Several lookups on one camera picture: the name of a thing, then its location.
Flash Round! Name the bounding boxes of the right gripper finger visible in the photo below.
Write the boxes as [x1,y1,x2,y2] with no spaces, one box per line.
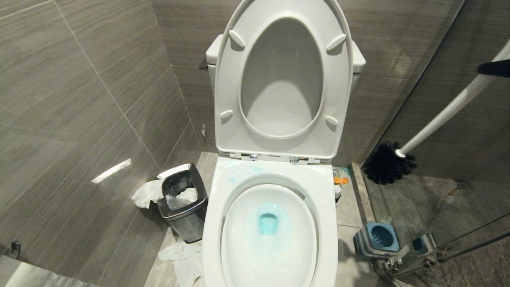
[477,59,510,79]

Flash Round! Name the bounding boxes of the white toilet brush black bristles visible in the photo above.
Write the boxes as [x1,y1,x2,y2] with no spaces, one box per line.
[362,40,510,185]

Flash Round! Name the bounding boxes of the blue grey brush holder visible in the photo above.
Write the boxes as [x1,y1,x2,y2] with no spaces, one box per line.
[353,221,410,262]

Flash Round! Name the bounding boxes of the white toilet lid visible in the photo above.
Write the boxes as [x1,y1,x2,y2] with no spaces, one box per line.
[226,0,353,138]

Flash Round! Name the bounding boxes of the white toilet bowl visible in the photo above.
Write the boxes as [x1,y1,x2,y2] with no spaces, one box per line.
[201,156,339,287]

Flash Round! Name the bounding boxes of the white toilet seat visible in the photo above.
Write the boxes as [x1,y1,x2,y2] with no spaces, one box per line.
[214,0,354,163]

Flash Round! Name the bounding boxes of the glass shower door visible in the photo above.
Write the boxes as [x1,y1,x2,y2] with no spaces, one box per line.
[360,0,510,287]

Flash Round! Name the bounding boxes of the white bottle orange cap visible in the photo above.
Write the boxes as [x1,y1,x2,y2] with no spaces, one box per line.
[332,169,350,204]

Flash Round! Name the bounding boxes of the stainless steel trash bin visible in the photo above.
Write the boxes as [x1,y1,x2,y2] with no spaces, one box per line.
[157,163,208,244]

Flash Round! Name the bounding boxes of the white crumpled tissue paper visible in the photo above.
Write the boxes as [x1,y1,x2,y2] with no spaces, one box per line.
[158,241,204,287]

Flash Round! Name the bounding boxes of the white plastic bin liner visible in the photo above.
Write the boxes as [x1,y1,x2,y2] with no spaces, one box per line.
[131,179,199,210]

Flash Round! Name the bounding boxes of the metal door hinge bracket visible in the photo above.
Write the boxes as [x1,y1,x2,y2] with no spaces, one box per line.
[383,250,439,277]

